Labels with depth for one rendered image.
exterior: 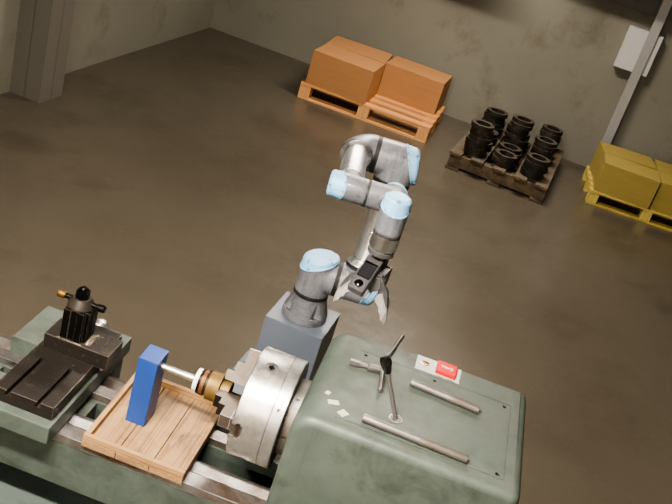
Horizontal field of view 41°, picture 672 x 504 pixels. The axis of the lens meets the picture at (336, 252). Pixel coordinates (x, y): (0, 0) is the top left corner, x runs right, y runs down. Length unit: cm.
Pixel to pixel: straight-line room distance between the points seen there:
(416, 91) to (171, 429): 666
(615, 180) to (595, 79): 134
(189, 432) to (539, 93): 733
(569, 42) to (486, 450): 734
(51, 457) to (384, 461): 98
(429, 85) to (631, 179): 209
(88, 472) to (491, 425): 113
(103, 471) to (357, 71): 638
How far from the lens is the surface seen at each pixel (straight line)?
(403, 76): 901
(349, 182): 239
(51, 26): 707
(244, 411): 243
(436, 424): 243
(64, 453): 272
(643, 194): 864
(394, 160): 275
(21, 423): 264
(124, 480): 268
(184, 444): 269
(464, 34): 957
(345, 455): 233
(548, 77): 953
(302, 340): 292
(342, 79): 866
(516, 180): 815
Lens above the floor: 261
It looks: 26 degrees down
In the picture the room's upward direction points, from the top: 18 degrees clockwise
